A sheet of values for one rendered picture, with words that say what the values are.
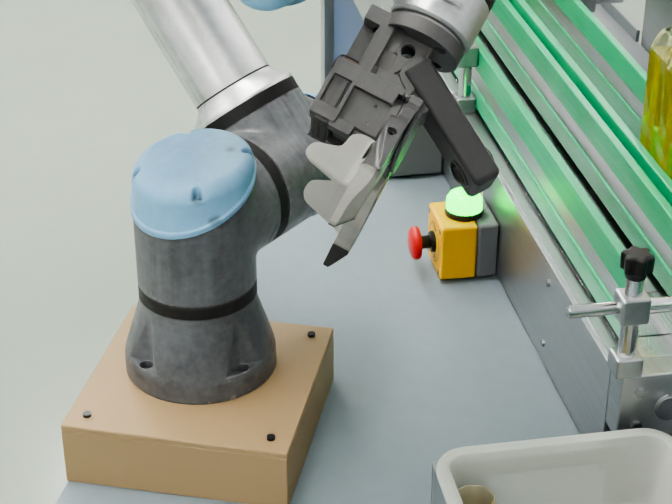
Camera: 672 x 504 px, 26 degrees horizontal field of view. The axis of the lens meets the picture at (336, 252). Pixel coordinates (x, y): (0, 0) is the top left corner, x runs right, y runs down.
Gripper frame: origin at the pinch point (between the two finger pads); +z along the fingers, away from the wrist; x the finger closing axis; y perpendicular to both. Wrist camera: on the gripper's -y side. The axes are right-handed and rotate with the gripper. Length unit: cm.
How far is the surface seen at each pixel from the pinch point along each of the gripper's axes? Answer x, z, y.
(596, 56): -63, -52, -13
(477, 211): -50, -23, -9
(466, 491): -16.6, 10.2, -19.3
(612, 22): -83, -67, -13
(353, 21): -138, -69, 28
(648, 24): -73, -65, -17
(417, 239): -52, -17, -4
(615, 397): -18.7, -4.2, -27.8
